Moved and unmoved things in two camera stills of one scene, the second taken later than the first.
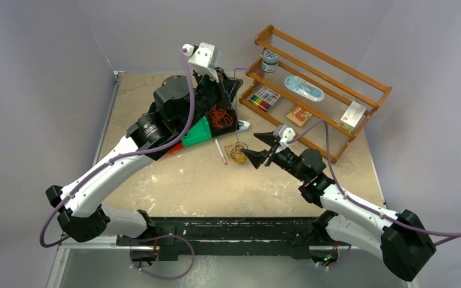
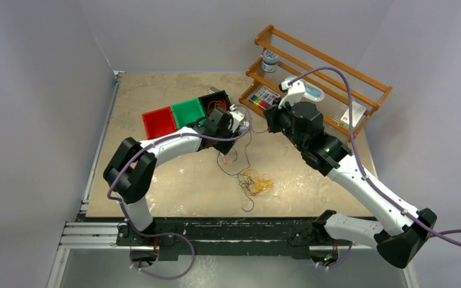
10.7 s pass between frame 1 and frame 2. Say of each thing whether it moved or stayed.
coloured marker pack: stayed
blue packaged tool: stayed
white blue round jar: stayed
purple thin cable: moved
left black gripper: moved
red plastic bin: moved
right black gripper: moved
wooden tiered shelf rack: stayed
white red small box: stayed
